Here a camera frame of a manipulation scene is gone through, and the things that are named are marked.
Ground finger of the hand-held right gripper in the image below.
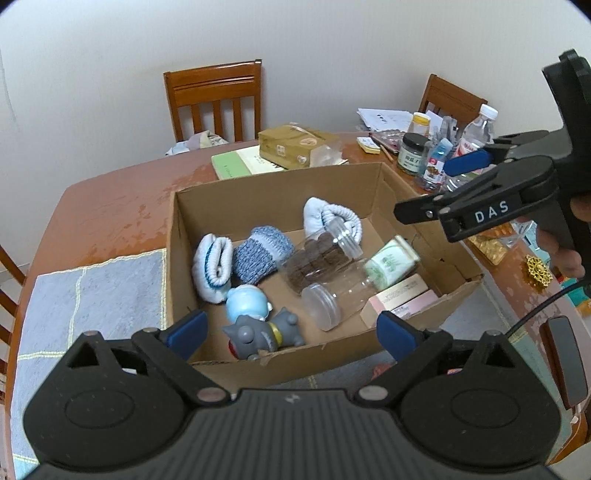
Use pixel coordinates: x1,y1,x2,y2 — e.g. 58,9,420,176
445,130,552,176
393,156,557,243

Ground bottle with yellow lid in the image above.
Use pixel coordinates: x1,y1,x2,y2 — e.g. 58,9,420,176
409,112,432,137

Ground white sock with blue stripe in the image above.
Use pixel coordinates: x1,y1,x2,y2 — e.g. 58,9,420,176
191,233,234,304

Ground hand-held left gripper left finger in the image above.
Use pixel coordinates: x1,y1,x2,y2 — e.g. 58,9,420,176
60,310,232,407

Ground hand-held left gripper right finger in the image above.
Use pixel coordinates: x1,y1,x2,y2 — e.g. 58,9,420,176
351,310,536,407

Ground small bottle with red label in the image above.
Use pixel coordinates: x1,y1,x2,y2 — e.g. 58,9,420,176
422,138,455,192

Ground grey cat toy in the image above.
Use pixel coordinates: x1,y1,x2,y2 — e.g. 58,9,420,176
222,307,306,361

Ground gold ornament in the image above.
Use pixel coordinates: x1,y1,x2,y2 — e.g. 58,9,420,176
526,256,552,289

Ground light blue toy figure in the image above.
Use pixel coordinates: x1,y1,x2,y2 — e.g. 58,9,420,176
225,284,274,326

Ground beige carton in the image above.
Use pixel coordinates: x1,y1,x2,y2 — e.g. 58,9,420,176
360,273,428,328

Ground person's right hand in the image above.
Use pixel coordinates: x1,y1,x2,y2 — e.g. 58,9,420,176
538,196,591,280

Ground pill blister pack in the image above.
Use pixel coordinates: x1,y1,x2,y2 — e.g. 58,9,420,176
372,130,407,153

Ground green book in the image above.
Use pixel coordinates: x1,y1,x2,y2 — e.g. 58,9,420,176
211,145,349,181

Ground plain white sock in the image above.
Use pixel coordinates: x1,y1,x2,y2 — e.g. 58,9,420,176
302,197,363,243

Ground large clear water bottle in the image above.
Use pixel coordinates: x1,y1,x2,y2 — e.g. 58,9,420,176
445,104,499,192

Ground brown tissue pack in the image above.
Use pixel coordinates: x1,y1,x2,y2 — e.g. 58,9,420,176
257,124,342,169

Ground pink carton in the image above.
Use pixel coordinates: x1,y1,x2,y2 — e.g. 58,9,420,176
392,289,439,321

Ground small jar with black lid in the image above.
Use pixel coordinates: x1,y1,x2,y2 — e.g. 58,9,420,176
398,133,430,177

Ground clear plastic jar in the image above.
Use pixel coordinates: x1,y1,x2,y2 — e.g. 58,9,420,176
301,258,384,332

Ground wooden chair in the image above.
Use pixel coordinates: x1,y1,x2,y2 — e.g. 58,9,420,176
0,244,27,407
163,58,263,143
418,74,489,123

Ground white papers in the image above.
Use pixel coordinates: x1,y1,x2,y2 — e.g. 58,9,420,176
356,107,411,134

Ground clear jar with brown filling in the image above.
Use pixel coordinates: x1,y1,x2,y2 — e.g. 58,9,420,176
278,219,365,294

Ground blue-grey knit sock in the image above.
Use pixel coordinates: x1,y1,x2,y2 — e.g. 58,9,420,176
232,225,295,285

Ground green tissue packet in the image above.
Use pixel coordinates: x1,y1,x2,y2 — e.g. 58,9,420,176
365,235,421,291

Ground checked blue-grey cloth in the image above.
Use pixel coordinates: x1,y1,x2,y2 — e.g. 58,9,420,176
9,248,573,480

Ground crumpled cloth on chair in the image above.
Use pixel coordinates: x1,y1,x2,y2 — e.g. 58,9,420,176
164,131,229,155

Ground black cable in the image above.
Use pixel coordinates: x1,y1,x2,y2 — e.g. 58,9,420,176
505,281,591,340

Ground cardboard box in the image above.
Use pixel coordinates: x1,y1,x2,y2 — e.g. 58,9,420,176
163,161,485,388

